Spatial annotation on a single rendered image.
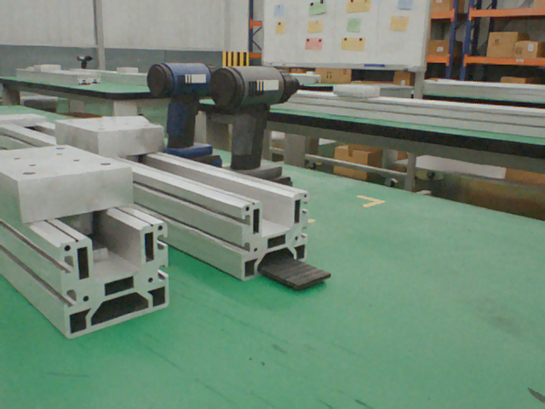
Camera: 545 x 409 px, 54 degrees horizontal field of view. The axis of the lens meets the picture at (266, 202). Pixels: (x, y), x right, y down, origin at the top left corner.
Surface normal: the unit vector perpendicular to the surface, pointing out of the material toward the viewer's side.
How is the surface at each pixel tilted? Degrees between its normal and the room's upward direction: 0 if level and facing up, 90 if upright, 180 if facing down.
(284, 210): 90
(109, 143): 90
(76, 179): 90
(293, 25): 90
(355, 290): 0
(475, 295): 0
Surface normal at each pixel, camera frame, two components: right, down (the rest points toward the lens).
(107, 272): 0.02, -0.96
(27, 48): 0.68, 0.21
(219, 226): -0.74, 0.16
